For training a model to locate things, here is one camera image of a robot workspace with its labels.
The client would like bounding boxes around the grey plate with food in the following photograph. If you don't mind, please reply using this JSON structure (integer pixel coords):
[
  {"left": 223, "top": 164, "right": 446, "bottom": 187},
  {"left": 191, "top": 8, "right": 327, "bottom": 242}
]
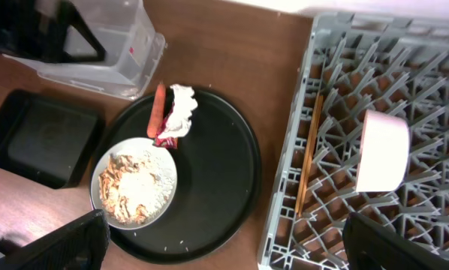
[{"left": 90, "top": 137, "right": 178, "bottom": 230}]

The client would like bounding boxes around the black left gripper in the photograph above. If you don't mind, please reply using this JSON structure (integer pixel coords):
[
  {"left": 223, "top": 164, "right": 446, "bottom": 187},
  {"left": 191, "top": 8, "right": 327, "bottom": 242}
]
[{"left": 0, "top": 0, "right": 107, "bottom": 63}]

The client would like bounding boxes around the rectangular black tray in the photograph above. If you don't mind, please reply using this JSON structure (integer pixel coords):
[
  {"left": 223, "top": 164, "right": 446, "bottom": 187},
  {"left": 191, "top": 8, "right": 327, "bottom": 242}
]
[{"left": 0, "top": 89, "right": 105, "bottom": 189}]

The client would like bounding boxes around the wooden chopstick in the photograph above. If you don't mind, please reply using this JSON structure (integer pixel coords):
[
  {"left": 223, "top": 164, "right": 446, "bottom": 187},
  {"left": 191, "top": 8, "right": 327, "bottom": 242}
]
[
  {"left": 301, "top": 94, "right": 324, "bottom": 216},
  {"left": 294, "top": 94, "right": 321, "bottom": 217}
]

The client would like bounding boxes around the round black tray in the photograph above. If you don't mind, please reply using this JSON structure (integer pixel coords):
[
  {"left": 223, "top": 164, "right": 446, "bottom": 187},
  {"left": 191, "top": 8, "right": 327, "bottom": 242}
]
[{"left": 110, "top": 85, "right": 262, "bottom": 264}]

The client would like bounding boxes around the clear plastic bin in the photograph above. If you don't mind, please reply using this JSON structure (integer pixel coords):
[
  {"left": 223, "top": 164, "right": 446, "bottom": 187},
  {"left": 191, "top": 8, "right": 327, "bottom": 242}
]
[{"left": 9, "top": 0, "right": 166, "bottom": 100}]

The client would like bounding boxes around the grey dishwasher rack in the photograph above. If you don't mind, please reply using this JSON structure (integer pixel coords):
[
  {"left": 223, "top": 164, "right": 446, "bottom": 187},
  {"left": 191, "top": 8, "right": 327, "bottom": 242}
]
[{"left": 258, "top": 13, "right": 449, "bottom": 269}]

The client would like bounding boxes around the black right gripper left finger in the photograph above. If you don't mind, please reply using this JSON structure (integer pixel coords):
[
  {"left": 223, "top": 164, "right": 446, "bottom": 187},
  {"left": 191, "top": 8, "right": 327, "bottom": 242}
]
[{"left": 0, "top": 209, "right": 110, "bottom": 270}]

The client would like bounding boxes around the orange carrot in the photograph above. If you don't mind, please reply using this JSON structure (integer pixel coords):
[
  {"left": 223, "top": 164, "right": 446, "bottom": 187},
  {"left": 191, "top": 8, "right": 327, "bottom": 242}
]
[{"left": 147, "top": 82, "right": 167, "bottom": 138}]

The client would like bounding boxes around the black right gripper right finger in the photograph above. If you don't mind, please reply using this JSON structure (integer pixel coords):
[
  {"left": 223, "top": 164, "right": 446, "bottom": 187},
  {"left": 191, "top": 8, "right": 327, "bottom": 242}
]
[{"left": 342, "top": 212, "right": 449, "bottom": 270}]

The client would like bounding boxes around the red snack wrapper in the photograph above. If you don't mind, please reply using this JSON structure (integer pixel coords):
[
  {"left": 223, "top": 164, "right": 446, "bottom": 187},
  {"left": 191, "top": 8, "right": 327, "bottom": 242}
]
[{"left": 153, "top": 109, "right": 178, "bottom": 149}]

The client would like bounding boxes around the white napkin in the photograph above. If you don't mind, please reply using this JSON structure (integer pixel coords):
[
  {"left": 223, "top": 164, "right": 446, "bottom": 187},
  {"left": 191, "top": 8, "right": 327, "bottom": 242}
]
[{"left": 158, "top": 84, "right": 198, "bottom": 140}]

